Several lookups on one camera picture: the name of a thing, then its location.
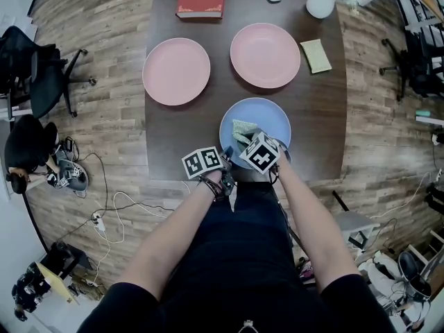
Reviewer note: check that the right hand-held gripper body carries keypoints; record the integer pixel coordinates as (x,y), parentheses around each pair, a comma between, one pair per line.
(260,154)

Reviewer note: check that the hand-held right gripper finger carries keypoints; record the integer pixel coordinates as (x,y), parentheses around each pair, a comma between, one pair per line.
(247,141)

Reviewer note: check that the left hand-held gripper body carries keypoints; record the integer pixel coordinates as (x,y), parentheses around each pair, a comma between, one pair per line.
(201,163)

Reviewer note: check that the green patterned sponge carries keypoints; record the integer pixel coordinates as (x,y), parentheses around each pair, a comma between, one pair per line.
(241,127)

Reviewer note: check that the blue plate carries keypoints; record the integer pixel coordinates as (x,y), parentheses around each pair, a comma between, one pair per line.
(267,116)

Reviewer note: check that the pink plate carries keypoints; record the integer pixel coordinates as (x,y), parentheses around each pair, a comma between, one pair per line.
(265,55)
(176,71)

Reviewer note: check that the person's right forearm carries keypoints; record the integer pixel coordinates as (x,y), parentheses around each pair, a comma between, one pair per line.
(315,231)

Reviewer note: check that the person's left forearm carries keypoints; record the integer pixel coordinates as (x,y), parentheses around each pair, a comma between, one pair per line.
(166,245)

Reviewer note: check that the person's black clothing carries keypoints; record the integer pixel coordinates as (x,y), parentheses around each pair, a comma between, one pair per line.
(239,265)

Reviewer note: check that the yellow green sponge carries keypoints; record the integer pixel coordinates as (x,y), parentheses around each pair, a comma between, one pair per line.
(315,55)

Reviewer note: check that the white power strip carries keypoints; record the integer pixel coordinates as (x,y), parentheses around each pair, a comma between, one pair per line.
(100,225)

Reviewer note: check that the pink bag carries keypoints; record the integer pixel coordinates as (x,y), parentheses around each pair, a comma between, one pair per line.
(306,271)

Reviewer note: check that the grey domed backpack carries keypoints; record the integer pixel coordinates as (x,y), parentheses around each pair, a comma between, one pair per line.
(73,175)

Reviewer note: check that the white ceramic vase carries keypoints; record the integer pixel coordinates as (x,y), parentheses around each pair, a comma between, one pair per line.
(320,5)

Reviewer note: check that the small metal buckle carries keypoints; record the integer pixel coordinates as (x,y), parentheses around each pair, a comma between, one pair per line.
(248,326)

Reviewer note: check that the black office chair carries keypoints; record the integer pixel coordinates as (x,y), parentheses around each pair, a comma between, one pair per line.
(45,85)
(419,71)

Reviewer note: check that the yellow board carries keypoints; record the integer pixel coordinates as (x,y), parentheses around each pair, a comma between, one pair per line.
(57,284)

